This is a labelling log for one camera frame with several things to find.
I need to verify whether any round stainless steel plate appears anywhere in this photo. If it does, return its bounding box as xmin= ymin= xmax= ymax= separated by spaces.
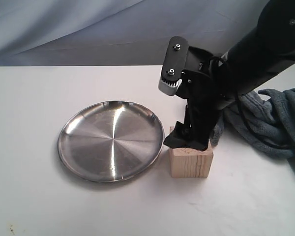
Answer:
xmin=57 ymin=101 xmax=165 ymax=183

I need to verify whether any light wooden cube block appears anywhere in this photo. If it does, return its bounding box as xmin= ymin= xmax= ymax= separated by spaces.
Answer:
xmin=169 ymin=126 xmax=214 ymax=178

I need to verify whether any grey backdrop curtain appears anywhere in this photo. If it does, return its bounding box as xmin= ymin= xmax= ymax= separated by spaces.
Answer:
xmin=0 ymin=0 xmax=266 ymax=66

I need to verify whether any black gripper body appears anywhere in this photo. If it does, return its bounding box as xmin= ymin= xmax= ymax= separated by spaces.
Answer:
xmin=177 ymin=46 xmax=225 ymax=139

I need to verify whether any blue-grey fleece towel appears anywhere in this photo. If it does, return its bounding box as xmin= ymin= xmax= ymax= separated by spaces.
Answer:
xmin=210 ymin=88 xmax=295 ymax=170

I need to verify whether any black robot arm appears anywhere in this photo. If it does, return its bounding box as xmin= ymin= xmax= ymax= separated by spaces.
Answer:
xmin=158 ymin=0 xmax=295 ymax=150

